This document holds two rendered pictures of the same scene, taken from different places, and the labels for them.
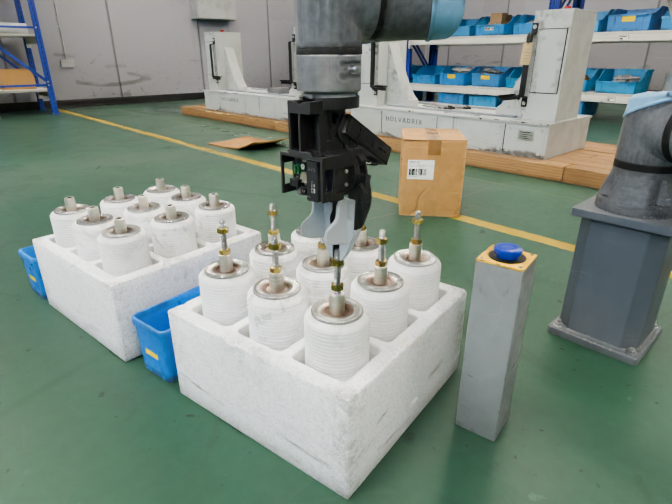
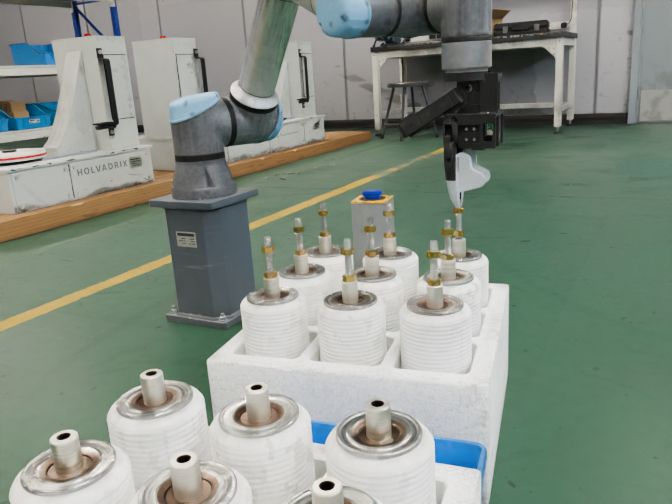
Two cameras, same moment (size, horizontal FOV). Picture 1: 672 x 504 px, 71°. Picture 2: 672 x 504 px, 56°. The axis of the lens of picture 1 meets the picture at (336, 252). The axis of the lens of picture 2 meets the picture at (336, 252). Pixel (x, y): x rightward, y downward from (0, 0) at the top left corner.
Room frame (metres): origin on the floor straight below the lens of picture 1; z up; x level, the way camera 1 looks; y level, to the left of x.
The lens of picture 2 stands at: (1.09, 0.91, 0.56)
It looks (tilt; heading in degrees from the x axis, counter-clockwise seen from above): 16 degrees down; 252
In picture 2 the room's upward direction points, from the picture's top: 4 degrees counter-clockwise
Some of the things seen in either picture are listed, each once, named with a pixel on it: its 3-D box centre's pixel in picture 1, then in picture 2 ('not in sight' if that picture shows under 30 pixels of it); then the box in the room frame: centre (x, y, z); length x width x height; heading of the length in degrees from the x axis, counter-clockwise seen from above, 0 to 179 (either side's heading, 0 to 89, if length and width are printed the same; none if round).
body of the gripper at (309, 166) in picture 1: (325, 148); (471, 111); (0.57, 0.01, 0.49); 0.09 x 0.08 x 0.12; 138
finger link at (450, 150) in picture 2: not in sight; (452, 152); (0.61, 0.01, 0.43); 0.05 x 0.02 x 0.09; 48
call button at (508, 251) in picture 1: (507, 253); (372, 195); (0.64, -0.25, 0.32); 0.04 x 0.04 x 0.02
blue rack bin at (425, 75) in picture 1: (434, 74); not in sight; (6.50, -1.28, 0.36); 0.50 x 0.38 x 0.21; 134
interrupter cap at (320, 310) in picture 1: (337, 310); (459, 255); (0.59, 0.00, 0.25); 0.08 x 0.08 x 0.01
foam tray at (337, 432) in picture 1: (324, 341); (377, 368); (0.75, 0.02, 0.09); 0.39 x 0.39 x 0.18; 53
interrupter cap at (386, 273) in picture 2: (323, 263); (372, 274); (0.75, 0.02, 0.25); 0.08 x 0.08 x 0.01
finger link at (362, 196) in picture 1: (352, 195); not in sight; (0.58, -0.02, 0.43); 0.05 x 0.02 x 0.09; 48
